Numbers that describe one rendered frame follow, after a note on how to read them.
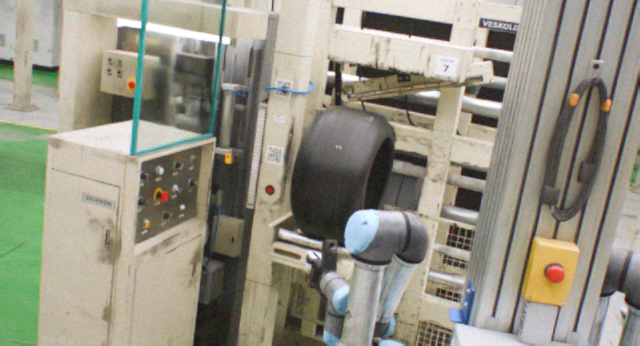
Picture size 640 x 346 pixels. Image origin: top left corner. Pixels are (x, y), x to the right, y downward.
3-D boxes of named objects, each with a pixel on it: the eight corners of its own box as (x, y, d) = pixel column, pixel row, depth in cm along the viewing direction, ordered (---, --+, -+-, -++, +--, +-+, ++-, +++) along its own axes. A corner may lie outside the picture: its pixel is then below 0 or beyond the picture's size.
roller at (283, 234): (274, 238, 289) (276, 228, 288) (279, 236, 293) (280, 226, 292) (351, 259, 278) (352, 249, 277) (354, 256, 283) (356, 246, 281)
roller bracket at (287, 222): (265, 245, 287) (268, 223, 285) (300, 222, 324) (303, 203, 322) (272, 247, 286) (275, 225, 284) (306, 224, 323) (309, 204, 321)
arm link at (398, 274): (434, 203, 191) (380, 318, 218) (400, 202, 187) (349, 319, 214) (451, 231, 182) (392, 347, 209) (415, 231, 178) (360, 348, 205)
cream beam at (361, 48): (325, 60, 302) (330, 27, 299) (343, 58, 326) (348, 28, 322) (459, 84, 283) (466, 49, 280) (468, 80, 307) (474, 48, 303)
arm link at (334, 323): (361, 348, 205) (366, 315, 203) (326, 350, 201) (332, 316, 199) (351, 335, 212) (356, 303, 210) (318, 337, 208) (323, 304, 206)
